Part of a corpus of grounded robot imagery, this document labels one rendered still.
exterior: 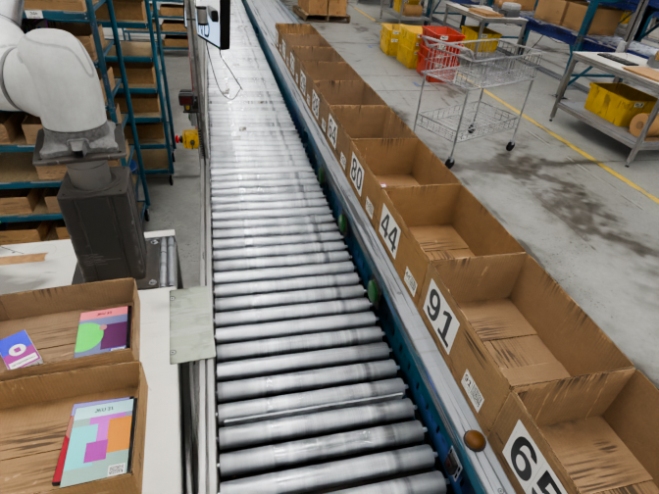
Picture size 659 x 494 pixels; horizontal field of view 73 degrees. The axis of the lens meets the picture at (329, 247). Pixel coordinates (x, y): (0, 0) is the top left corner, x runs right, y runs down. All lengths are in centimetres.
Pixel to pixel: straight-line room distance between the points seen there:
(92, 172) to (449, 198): 111
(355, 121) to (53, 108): 134
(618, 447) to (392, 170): 125
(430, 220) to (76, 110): 111
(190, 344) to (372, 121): 139
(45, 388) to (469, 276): 109
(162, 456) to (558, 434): 86
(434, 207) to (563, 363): 65
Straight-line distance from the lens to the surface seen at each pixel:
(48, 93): 130
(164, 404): 122
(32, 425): 128
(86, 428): 120
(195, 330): 136
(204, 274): 155
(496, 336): 126
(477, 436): 102
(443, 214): 162
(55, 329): 147
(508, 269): 132
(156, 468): 114
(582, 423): 118
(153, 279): 153
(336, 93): 256
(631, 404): 116
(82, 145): 131
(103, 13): 344
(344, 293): 148
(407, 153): 191
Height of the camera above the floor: 173
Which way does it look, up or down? 36 degrees down
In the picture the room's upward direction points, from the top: 5 degrees clockwise
